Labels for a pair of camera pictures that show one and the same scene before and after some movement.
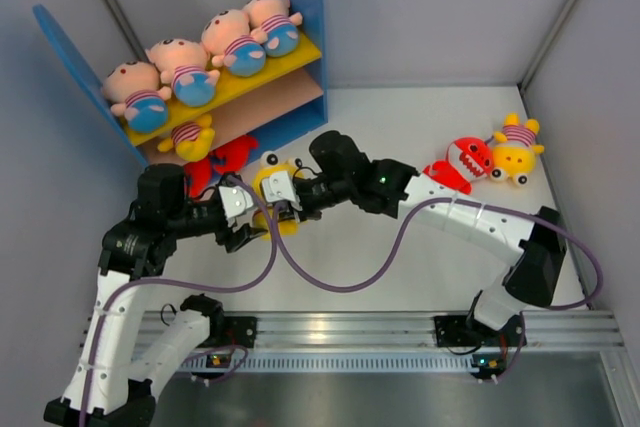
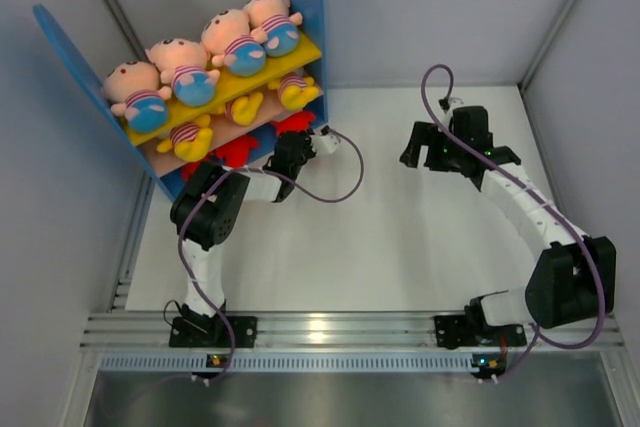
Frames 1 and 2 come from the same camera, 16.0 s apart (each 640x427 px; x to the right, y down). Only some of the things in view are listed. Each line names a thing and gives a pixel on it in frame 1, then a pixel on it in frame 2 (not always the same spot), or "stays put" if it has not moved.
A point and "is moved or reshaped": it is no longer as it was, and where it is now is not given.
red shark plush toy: x=468 y=159 is moved or reshaped
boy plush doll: x=270 y=13 stays put
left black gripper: x=233 y=241 to x=306 y=140
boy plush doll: x=184 y=66 stays put
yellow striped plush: x=267 y=215 to x=243 y=109
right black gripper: x=304 y=213 to x=426 y=134
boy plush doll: x=134 y=89 stays put
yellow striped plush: x=515 y=152 to x=296 y=91
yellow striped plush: x=192 y=140 stays put
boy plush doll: x=228 y=36 stays put
